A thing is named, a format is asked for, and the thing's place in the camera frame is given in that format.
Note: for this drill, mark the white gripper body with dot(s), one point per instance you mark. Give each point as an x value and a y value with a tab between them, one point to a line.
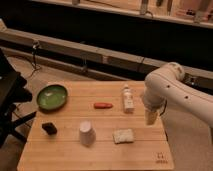
150	117

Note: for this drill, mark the white ceramic cup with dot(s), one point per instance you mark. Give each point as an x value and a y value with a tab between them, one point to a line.
87	134

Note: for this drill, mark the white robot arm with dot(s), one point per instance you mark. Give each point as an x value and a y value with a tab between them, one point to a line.
165	83

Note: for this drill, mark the black eraser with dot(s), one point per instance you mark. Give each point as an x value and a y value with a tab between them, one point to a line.
50	128

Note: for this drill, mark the white sponge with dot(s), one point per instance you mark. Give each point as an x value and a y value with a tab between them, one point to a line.
123	136

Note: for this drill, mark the white plastic bottle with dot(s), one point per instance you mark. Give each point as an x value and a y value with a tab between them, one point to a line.
128	103

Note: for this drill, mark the red oblong object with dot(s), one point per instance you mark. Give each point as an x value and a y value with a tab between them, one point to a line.
103	105

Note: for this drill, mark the green bowl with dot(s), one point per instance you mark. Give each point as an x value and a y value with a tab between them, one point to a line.
52	97

